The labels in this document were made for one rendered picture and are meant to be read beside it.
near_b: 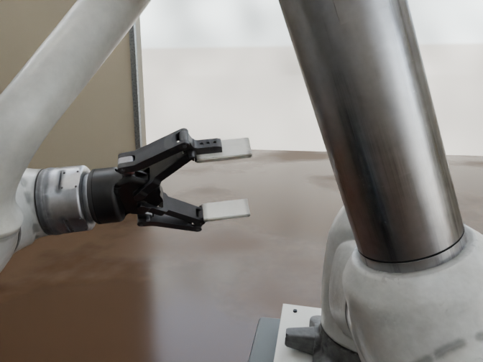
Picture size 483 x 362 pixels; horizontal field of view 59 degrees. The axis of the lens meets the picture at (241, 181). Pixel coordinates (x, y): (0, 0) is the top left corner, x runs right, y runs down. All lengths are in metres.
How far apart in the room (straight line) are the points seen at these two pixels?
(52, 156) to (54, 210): 4.99
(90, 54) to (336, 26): 0.25
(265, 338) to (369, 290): 0.50
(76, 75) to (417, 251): 0.36
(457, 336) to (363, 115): 0.20
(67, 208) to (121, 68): 4.48
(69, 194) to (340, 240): 0.36
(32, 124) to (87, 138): 4.83
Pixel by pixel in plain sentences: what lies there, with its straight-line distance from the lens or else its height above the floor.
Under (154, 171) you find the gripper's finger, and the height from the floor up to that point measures 1.18.
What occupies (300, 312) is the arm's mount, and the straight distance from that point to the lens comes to 0.85.
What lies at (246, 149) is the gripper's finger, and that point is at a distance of 0.53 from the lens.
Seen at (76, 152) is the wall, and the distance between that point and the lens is 5.37.
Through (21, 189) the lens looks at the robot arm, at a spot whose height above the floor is 1.16.
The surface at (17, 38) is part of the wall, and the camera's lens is 5.67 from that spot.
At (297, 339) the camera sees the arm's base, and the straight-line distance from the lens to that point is 0.73.
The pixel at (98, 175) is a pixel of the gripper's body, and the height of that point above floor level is 1.17.
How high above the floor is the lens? 1.29
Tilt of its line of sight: 13 degrees down
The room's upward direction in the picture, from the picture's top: straight up
